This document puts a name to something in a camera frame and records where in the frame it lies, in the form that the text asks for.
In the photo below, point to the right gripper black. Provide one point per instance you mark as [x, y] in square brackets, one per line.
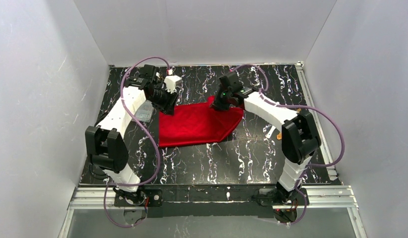
[220, 102]

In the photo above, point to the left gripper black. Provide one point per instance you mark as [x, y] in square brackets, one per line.
[169, 104]

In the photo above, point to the red cloth napkin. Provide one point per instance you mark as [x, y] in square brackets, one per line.
[196, 124]

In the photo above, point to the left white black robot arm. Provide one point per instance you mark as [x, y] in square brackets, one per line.
[105, 144]

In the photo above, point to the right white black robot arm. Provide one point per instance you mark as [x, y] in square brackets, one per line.
[299, 135]

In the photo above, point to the clear plastic compartment box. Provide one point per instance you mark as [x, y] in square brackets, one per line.
[145, 112]

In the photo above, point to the white ceramic spoon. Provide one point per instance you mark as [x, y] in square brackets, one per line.
[270, 132]

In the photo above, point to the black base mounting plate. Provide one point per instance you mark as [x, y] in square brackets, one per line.
[261, 200]

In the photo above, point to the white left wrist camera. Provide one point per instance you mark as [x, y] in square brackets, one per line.
[171, 82]

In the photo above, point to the aluminium frame rail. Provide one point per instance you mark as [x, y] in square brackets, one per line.
[332, 213]

